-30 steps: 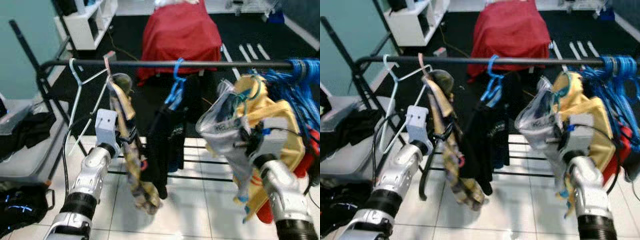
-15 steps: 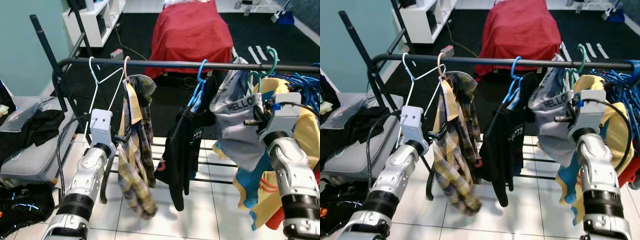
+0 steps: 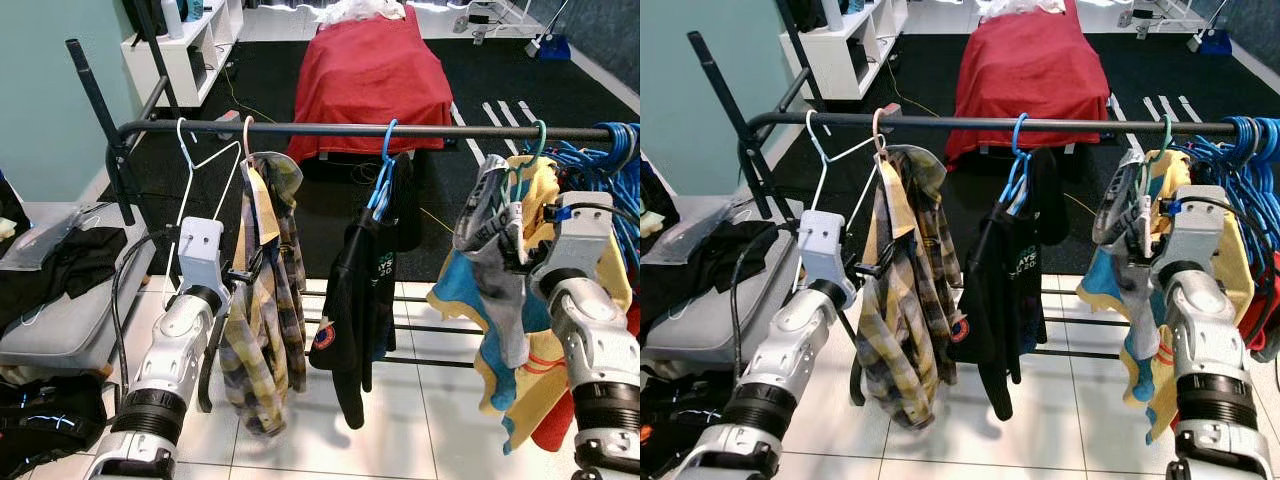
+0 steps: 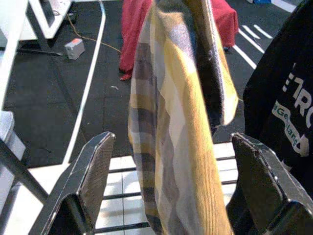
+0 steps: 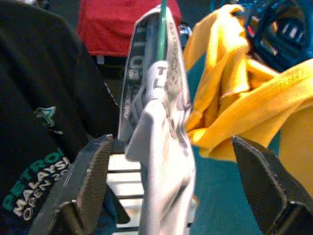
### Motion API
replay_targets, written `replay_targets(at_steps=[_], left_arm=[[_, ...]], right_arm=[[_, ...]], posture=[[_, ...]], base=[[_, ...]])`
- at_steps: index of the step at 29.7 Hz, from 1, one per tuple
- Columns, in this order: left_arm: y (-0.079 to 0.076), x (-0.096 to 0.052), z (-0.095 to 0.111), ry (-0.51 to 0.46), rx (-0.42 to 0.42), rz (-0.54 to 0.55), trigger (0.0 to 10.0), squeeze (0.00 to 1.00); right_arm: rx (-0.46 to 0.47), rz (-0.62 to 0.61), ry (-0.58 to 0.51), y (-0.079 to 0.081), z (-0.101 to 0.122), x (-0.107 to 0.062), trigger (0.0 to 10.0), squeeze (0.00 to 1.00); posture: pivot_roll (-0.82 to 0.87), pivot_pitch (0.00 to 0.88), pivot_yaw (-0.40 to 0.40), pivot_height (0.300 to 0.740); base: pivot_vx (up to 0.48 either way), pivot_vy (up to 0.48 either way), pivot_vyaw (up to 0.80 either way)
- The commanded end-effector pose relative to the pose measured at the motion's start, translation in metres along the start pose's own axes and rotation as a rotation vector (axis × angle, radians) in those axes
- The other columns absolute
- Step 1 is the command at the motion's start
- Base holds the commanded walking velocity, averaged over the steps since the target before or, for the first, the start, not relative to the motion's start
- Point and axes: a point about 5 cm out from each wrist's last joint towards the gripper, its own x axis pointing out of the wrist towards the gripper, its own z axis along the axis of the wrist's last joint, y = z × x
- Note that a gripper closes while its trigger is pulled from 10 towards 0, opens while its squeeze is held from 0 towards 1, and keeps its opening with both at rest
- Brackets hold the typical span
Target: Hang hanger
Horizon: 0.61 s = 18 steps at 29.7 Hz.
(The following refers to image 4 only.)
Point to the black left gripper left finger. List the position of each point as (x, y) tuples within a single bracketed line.
[(80, 191)]

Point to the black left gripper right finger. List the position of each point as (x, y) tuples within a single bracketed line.
[(266, 191)]

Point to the black clothes rack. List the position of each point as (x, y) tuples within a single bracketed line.
[(61, 151)]

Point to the black printed t-shirt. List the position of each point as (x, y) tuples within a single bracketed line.
[(286, 98)]

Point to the plaid cloth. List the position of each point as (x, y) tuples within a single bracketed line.
[(176, 122)]

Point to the small grey orange device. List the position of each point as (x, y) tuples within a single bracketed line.
[(74, 48)]

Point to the dark red cloth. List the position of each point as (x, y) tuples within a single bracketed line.
[(137, 36)]

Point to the white desk frame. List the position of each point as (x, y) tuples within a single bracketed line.
[(36, 22)]

